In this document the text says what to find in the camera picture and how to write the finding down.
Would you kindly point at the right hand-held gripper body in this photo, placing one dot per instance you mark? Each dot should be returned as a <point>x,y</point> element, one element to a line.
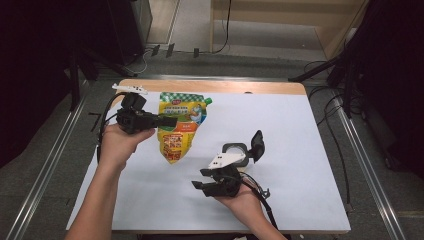
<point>226,185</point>

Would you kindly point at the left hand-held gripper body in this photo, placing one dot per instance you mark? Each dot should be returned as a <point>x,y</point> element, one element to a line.
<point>135,118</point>

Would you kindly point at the yellow green spouted sauce pouch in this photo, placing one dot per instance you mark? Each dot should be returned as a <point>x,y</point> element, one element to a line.
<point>180,140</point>

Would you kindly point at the black container with flip lid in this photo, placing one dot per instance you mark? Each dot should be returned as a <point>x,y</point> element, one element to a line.
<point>257,143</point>

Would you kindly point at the person's right hand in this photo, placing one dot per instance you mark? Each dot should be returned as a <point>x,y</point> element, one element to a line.
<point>246,205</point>

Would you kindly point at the person's left hand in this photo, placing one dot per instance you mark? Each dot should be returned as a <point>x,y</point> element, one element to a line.
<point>116,146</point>

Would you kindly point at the wooden table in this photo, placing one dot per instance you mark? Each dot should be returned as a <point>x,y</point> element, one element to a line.
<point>216,86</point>

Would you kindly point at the white paper sheet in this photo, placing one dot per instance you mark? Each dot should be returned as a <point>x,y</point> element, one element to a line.
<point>266,116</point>

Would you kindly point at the black curtain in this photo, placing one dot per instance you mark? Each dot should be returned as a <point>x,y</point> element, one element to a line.
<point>393,83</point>
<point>33,66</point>

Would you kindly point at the black stand leg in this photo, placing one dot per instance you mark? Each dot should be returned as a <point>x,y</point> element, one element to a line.
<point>313,71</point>

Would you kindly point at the light wooden cabinet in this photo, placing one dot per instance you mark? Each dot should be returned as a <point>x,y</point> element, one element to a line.
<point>266,13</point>

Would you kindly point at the metal floor rail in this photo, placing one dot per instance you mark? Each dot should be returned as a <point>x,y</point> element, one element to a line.
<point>370,173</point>
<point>43,173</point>

